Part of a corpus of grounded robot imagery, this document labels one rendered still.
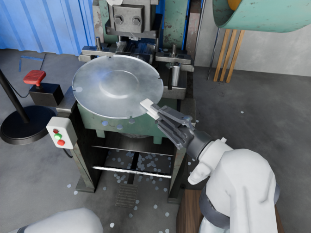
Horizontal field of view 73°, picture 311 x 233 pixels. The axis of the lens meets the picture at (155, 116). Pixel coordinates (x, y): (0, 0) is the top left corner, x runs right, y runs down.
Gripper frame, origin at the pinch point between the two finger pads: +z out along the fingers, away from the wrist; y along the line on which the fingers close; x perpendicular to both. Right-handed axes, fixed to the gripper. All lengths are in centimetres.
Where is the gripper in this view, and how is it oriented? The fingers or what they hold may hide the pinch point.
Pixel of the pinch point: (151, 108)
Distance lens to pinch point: 64.1
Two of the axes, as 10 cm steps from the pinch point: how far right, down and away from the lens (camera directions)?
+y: 0.6, -6.8, -7.3
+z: -7.1, -5.5, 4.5
